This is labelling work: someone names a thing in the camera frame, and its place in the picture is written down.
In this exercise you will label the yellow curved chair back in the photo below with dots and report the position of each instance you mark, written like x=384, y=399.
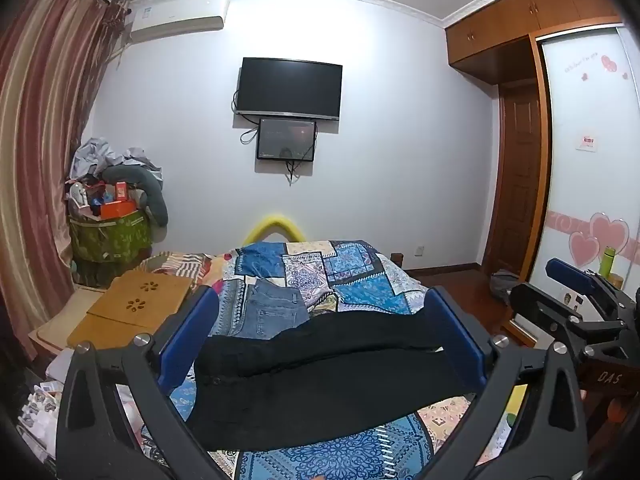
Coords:
x=272, y=222

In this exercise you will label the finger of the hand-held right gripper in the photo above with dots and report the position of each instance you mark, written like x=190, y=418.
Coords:
x=550, y=310
x=570, y=275

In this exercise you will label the striped red curtain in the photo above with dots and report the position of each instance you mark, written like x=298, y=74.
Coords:
x=40, y=135

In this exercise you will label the small black monitor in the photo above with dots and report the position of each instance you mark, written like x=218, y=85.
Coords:
x=286, y=139

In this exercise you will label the white heart-print sliding door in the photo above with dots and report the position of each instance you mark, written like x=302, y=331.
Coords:
x=585, y=160

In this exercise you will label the folded blue jeans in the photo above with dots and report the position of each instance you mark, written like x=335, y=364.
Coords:
x=265, y=310

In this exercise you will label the wooden overhead cabinet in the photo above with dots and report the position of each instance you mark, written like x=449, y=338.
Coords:
x=515, y=15

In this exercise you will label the green bottle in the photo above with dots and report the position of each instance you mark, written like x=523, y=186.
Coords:
x=608, y=261

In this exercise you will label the blue patchwork blanket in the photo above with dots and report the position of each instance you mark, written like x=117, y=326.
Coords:
x=360, y=275

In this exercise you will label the white air conditioner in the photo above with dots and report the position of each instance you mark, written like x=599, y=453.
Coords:
x=175, y=17

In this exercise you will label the grey bag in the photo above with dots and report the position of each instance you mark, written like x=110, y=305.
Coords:
x=504, y=285

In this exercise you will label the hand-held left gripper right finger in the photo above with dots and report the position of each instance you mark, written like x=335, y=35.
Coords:
x=457, y=340

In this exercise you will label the grey long pillow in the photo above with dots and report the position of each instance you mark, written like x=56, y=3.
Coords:
x=152, y=195

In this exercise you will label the green patterned bag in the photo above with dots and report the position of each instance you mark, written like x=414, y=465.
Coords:
x=112, y=240

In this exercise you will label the pile of grey clothes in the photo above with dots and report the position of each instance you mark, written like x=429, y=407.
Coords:
x=100, y=157

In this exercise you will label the wooden lap desk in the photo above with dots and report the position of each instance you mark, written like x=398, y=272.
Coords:
x=130, y=305

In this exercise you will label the black pants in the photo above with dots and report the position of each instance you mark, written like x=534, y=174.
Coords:
x=325, y=385

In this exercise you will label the orange box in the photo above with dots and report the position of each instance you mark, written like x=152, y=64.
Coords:
x=117, y=208

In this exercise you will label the beige mat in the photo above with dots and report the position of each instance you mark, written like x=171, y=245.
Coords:
x=55, y=320

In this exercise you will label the black wall television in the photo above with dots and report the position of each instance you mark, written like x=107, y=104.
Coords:
x=289, y=87

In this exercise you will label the pile of printed papers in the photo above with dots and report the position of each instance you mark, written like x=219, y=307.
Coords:
x=42, y=405

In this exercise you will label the striped cloth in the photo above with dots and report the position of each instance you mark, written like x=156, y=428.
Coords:
x=175, y=265

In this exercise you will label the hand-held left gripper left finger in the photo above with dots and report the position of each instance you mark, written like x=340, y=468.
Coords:
x=186, y=342

